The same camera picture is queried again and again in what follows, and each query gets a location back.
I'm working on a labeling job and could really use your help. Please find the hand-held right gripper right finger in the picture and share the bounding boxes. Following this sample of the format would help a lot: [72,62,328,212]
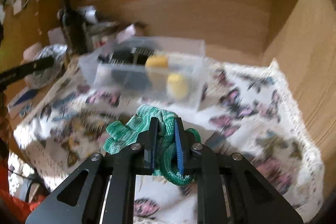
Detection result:
[174,117,305,224]

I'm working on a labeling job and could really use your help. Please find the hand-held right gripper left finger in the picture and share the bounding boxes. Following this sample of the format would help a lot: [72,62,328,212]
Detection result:
[25,117,159,224]

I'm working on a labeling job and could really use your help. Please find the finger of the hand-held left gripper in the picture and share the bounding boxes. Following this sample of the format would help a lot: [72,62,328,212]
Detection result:
[0,56,55,86]

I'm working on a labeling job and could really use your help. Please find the green knitted glove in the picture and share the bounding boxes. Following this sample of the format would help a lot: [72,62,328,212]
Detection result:
[102,105,202,186]

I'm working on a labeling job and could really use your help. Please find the clear plastic box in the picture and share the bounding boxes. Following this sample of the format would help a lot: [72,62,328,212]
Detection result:
[79,36,206,111]

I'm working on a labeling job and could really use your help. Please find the yellow soft ball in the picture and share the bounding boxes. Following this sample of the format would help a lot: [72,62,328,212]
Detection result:
[145,54,169,69]
[167,72,188,99]

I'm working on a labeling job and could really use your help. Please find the clear plastic bag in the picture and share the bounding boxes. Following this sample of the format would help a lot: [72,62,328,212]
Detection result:
[25,44,69,89]

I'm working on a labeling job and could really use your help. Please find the black tool stand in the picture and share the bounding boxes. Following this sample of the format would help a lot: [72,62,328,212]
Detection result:
[58,0,91,55]

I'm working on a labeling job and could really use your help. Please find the butterfly printed cloth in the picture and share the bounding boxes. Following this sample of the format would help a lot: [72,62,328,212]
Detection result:
[7,59,326,224]

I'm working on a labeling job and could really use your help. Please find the black comb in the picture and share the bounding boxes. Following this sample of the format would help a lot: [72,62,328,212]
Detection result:
[105,46,156,67]

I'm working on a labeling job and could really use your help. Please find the wooden desk shelf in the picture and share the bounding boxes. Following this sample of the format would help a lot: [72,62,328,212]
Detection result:
[5,0,336,159]

